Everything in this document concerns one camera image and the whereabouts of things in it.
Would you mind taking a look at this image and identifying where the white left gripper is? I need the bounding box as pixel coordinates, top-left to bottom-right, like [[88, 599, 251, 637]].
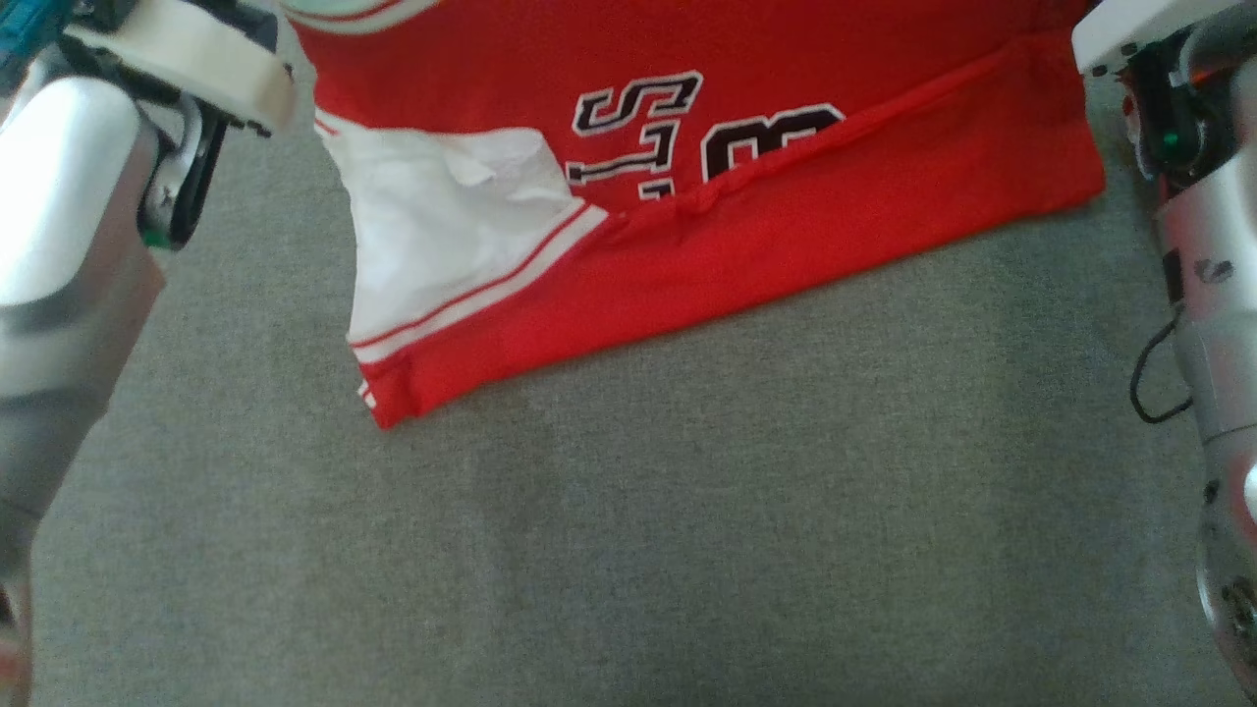
[[59, 0, 298, 252]]

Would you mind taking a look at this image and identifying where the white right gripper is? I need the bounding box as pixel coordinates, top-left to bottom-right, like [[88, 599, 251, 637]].
[[1071, 0, 1257, 188]]

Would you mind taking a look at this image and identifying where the red jersey with white trim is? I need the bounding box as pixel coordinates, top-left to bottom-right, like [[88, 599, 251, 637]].
[[280, 0, 1108, 431]]

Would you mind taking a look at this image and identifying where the large grey sofa seat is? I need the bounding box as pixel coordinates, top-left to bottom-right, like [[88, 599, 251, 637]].
[[29, 69, 1243, 707]]

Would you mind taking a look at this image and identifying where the blue left cable connector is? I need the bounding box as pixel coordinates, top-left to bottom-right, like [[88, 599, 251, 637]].
[[0, 0, 75, 91]]

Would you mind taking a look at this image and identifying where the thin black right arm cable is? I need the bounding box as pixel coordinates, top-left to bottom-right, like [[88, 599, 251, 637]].
[[1128, 308, 1195, 425]]

